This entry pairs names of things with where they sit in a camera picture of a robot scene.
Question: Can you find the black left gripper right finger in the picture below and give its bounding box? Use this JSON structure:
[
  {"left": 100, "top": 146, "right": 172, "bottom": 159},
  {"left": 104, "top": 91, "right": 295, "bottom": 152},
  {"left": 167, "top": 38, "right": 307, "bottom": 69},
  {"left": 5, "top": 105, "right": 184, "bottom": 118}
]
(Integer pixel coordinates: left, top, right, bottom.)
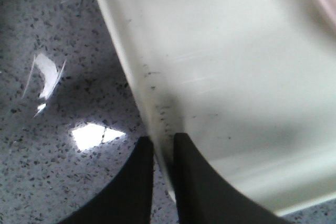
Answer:
[{"left": 173, "top": 133, "right": 286, "bottom": 223}]

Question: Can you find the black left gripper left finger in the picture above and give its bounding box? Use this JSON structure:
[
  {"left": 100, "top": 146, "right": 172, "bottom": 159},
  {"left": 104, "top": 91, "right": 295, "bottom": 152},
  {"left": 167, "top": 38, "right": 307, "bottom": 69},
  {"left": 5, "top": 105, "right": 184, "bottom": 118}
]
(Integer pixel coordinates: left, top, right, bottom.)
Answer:
[{"left": 61, "top": 137, "right": 154, "bottom": 223}]

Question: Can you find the cream bear serving tray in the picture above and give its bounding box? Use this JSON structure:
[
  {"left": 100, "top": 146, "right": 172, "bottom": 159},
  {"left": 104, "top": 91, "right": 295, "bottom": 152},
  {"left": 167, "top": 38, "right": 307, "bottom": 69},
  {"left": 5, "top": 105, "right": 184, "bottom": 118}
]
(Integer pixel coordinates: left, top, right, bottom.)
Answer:
[{"left": 97, "top": 0, "right": 335, "bottom": 216}]

